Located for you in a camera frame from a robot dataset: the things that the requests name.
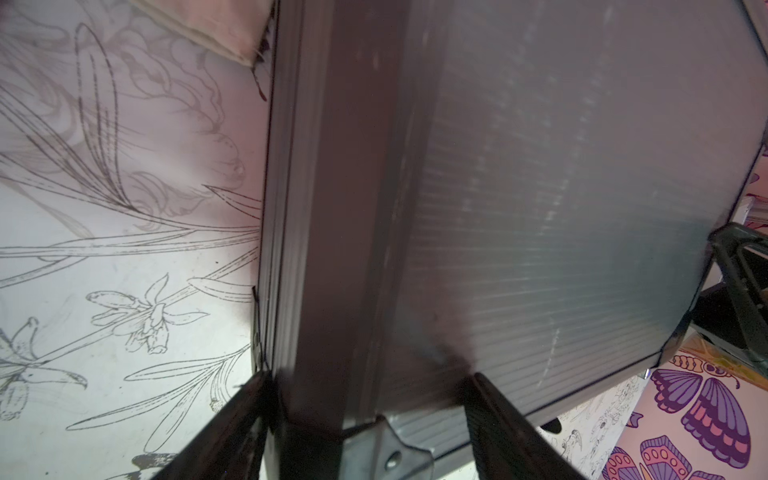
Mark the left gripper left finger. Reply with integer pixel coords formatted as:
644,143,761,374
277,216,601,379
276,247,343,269
155,371,278,480

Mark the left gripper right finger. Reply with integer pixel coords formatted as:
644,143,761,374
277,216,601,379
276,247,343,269
463,373,583,480

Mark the large black poker case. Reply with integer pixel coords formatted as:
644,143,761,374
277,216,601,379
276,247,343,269
259,1,767,479

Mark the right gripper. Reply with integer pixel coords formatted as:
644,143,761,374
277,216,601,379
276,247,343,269
692,223,767,376

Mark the beige work glove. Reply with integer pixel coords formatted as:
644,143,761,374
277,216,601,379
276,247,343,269
132,0,274,67

